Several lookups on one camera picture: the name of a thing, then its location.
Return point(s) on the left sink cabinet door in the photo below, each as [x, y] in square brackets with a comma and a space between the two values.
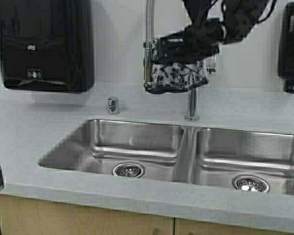
[23, 216]

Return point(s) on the sink cabinet door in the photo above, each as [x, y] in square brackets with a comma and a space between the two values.
[191, 227]
[23, 216]

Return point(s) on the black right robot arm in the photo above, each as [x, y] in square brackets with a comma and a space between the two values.
[239, 17]

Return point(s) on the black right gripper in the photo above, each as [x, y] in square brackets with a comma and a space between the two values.
[196, 42]

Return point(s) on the chrome spring neck faucet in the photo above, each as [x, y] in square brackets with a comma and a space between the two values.
[149, 47]

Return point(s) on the black white floral cloth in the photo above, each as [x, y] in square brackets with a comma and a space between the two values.
[177, 77]

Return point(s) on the right sink cabinet door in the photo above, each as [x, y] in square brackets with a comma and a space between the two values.
[191, 227]

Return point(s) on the black paper towel dispenser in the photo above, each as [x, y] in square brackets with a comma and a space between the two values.
[47, 45]

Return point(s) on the black wall soap dispenser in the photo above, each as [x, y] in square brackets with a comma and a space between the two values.
[286, 49]

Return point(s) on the stainless double sink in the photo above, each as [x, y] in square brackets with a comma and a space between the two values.
[234, 159]

